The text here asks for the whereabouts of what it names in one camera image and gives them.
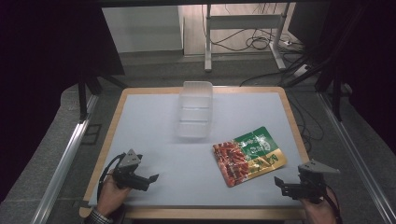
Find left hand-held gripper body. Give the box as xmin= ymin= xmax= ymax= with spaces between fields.
xmin=112 ymin=148 xmax=151 ymax=192

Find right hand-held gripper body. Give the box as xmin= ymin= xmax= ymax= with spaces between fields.
xmin=285 ymin=159 xmax=341 ymax=204

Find person's left hand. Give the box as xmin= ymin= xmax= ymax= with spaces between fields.
xmin=96 ymin=174 xmax=133 ymax=218

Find person's right hand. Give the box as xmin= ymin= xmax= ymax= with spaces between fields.
xmin=300 ymin=186 xmax=339 ymax=224

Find red and green snack packet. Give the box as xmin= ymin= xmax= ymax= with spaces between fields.
xmin=212 ymin=125 xmax=289 ymax=189

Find checked shirt sleeve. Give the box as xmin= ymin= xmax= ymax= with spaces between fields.
xmin=83 ymin=206 xmax=115 ymax=224

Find clear plastic container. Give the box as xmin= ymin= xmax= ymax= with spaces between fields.
xmin=175 ymin=80 xmax=215 ymax=140

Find black metal stand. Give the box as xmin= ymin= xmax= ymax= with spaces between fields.
xmin=77 ymin=72 xmax=129 ymax=123
xmin=284 ymin=46 xmax=353 ymax=123

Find white power strip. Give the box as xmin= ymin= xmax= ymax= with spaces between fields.
xmin=292 ymin=63 xmax=312 ymax=78

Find black curtain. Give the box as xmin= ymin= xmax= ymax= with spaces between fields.
xmin=288 ymin=0 xmax=396 ymax=147
xmin=0 ymin=0 xmax=126 ymax=203

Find white cabinet panel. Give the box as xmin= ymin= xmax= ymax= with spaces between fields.
xmin=102 ymin=5 xmax=185 ymax=54

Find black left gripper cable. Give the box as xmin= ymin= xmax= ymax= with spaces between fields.
xmin=96 ymin=153 xmax=127 ymax=202

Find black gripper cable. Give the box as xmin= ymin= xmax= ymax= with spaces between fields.
xmin=96 ymin=153 xmax=127 ymax=202
xmin=324 ymin=184 xmax=344 ymax=224

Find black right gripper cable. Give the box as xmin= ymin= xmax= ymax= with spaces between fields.
xmin=324 ymin=184 xmax=344 ymax=224

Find aluminium rail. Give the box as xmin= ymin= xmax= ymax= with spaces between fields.
xmin=317 ymin=91 xmax=396 ymax=224
xmin=30 ymin=93 xmax=101 ymax=224

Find black floor cables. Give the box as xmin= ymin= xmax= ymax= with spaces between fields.
xmin=202 ymin=4 xmax=326 ymax=153

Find white metal desk frame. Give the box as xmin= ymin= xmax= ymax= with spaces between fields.
xmin=203 ymin=3 xmax=292 ymax=74

